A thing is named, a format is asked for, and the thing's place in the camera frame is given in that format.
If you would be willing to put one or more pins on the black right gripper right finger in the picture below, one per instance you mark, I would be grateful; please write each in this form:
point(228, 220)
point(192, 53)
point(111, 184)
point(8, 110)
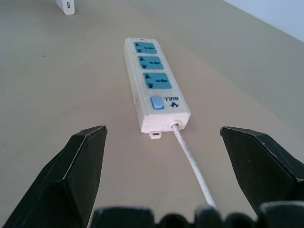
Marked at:
point(259, 166)

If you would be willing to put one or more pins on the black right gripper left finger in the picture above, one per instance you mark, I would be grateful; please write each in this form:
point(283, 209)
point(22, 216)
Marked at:
point(66, 175)

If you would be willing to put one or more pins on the white power strip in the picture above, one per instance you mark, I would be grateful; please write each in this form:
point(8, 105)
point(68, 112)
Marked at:
point(152, 90)

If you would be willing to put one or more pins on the white USB charger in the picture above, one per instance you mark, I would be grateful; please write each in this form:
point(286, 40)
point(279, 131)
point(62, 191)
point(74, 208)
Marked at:
point(66, 6)

